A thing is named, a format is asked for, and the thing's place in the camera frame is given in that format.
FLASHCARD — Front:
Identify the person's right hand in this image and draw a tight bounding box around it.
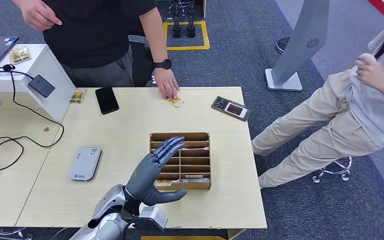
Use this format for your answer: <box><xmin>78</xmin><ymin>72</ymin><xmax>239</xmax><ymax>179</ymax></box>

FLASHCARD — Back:
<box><xmin>19</xmin><ymin>1</ymin><xmax>63</xmax><ymax>32</ymax></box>

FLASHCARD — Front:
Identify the person's left hand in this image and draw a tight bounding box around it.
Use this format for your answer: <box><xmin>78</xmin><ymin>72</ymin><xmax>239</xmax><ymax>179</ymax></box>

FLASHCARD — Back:
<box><xmin>153</xmin><ymin>67</ymin><xmax>181</xmax><ymax>100</ymax></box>

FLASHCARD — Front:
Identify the person's hand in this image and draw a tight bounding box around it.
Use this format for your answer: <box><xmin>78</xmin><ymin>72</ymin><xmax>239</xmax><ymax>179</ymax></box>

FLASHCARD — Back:
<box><xmin>355</xmin><ymin>57</ymin><xmax>384</xmax><ymax>94</ymax></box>

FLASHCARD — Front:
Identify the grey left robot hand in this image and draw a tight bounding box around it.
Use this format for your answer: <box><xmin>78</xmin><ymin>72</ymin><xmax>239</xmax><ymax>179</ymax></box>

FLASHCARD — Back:
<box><xmin>124</xmin><ymin>135</ymin><xmax>188</xmax><ymax>207</ymax></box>

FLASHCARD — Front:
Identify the small white object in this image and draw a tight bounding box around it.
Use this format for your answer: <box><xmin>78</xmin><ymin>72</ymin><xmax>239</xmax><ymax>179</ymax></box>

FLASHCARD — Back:
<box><xmin>355</xmin><ymin>52</ymin><xmax>377</xmax><ymax>67</ymax></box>

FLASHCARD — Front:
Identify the cardboard slotted card organizer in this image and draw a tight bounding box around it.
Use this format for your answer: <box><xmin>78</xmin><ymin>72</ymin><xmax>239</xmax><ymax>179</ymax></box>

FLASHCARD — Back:
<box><xmin>148</xmin><ymin>132</ymin><xmax>212</xmax><ymax>192</ymax></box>

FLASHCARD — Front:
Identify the white card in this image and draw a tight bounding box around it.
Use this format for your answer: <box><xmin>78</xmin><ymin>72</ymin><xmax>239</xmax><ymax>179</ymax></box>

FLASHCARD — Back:
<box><xmin>180</xmin><ymin>174</ymin><xmax>210</xmax><ymax>183</ymax></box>

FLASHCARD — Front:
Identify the person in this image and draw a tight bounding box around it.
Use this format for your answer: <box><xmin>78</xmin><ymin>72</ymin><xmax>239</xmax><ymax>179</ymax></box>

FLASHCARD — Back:
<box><xmin>251</xmin><ymin>13</ymin><xmax>384</xmax><ymax>190</ymax></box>
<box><xmin>10</xmin><ymin>0</ymin><xmax>181</xmax><ymax>100</ymax></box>

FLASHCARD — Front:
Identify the white card reader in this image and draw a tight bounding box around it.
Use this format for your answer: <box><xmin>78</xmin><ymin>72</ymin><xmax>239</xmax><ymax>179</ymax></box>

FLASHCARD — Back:
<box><xmin>68</xmin><ymin>147</ymin><xmax>103</xmax><ymax>182</ymax></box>

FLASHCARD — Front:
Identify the small black reader box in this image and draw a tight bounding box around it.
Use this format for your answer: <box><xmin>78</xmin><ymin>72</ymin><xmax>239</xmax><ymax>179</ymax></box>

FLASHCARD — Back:
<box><xmin>27</xmin><ymin>74</ymin><xmax>56</xmax><ymax>99</ymax></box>

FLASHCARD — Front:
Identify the black wrist watch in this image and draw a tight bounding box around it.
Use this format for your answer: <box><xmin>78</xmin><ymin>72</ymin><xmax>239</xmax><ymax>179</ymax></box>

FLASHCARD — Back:
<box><xmin>152</xmin><ymin>58</ymin><xmax>173</xmax><ymax>71</ymax></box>

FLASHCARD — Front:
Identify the black office chair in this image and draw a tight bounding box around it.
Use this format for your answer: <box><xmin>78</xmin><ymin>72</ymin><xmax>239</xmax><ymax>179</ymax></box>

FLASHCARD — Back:
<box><xmin>127</xmin><ymin>19</ymin><xmax>166</xmax><ymax>88</ymax></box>

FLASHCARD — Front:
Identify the yellow floor tape square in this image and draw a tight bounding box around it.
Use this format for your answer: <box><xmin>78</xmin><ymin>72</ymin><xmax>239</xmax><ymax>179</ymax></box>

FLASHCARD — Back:
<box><xmin>161</xmin><ymin>20</ymin><xmax>211</xmax><ymax>51</ymax></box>

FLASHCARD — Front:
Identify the white raised stand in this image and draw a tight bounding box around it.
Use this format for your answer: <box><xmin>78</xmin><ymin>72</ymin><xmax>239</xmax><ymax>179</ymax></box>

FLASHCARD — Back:
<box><xmin>0</xmin><ymin>43</ymin><xmax>77</xmax><ymax>123</ymax></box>

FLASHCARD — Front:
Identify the black robot leg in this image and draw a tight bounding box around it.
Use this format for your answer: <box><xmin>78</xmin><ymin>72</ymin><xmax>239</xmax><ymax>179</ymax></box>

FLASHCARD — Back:
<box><xmin>185</xmin><ymin>0</ymin><xmax>196</xmax><ymax>38</ymax></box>
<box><xmin>171</xmin><ymin>0</ymin><xmax>182</xmax><ymax>39</ymax></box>

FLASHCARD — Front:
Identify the black smartphone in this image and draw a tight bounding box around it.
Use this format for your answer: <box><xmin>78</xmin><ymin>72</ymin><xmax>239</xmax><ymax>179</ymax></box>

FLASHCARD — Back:
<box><xmin>94</xmin><ymin>86</ymin><xmax>120</xmax><ymax>116</ymax></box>

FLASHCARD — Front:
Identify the smartphone in dark case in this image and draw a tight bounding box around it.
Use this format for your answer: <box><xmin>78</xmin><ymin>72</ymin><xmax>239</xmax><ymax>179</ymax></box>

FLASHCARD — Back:
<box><xmin>211</xmin><ymin>95</ymin><xmax>252</xmax><ymax>122</ymax></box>

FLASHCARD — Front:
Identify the grey kiosk stand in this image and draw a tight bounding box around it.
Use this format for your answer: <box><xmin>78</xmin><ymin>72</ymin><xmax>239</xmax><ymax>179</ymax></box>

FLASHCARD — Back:
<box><xmin>264</xmin><ymin>0</ymin><xmax>331</xmax><ymax>92</ymax></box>

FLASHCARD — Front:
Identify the black round base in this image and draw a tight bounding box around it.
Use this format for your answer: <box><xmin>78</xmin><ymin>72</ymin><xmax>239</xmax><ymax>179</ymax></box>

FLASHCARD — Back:
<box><xmin>274</xmin><ymin>36</ymin><xmax>291</xmax><ymax>55</ymax></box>

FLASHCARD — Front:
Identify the chrome stool base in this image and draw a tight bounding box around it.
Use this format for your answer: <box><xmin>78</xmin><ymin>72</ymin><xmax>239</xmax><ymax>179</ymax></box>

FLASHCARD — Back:
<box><xmin>311</xmin><ymin>154</ymin><xmax>353</xmax><ymax>184</ymax></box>

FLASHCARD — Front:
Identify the wooden table leg panel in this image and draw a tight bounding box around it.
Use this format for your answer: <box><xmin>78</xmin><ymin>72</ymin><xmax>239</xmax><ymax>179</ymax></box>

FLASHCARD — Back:
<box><xmin>226</xmin><ymin>228</ymin><xmax>248</xmax><ymax>240</ymax></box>

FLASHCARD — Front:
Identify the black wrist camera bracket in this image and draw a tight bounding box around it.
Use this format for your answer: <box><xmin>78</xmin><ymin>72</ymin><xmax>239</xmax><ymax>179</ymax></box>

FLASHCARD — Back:
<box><xmin>120</xmin><ymin>195</ymin><xmax>165</xmax><ymax>232</ymax></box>

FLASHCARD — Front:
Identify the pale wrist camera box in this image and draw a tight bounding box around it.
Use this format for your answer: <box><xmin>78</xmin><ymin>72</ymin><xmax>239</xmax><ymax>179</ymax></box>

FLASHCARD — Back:
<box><xmin>139</xmin><ymin>205</ymin><xmax>169</xmax><ymax>232</ymax></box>

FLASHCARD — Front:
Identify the short black reader cable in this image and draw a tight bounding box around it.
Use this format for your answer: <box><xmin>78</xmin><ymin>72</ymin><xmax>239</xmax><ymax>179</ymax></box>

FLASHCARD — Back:
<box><xmin>0</xmin><ymin>64</ymin><xmax>36</xmax><ymax>81</ymax></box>

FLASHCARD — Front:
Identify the long black cable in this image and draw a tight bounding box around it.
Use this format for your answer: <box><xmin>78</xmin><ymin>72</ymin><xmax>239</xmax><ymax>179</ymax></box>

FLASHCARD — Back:
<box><xmin>0</xmin><ymin>67</ymin><xmax>65</xmax><ymax>172</ymax></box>

